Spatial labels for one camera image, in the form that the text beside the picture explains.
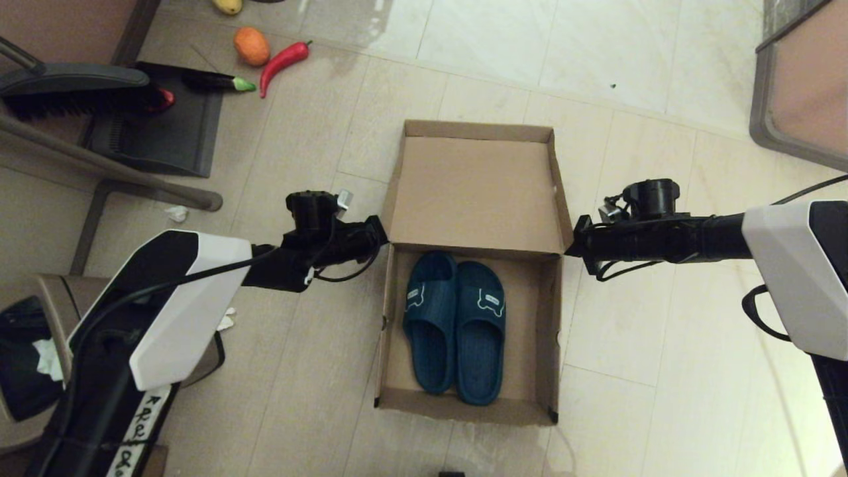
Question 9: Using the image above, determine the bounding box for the dark teal rubber slipper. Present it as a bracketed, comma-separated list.
[403, 252, 459, 395]
[455, 261, 507, 406]

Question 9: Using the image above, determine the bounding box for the brown cardboard shoe box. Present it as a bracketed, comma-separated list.
[374, 119, 576, 426]

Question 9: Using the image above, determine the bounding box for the red toy chili pepper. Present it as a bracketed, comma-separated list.
[259, 41, 313, 99]

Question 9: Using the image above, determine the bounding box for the dark gray dustpan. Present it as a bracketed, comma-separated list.
[83, 63, 224, 178]

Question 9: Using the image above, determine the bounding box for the purple toy eggplant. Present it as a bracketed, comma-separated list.
[182, 71, 257, 93]

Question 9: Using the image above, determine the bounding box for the orange toy fruit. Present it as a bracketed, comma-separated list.
[233, 26, 271, 67]

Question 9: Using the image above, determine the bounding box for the brown table with gray rim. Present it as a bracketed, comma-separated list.
[747, 0, 848, 174]

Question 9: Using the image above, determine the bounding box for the dark gray broom brush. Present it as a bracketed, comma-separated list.
[0, 36, 152, 121]

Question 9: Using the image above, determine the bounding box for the brown plastic trash bin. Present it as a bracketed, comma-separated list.
[0, 274, 227, 451]

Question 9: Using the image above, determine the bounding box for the white tissue wad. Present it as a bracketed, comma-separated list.
[33, 338, 66, 382]

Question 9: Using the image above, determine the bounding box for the black trash bag liner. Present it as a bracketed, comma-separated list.
[0, 297, 69, 421]

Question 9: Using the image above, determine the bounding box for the brown table with dark rim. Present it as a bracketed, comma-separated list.
[0, 0, 164, 70]

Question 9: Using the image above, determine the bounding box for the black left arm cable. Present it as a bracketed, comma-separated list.
[40, 205, 385, 477]

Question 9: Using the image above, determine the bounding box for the brown metal frame bar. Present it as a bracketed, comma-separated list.
[0, 113, 224, 277]

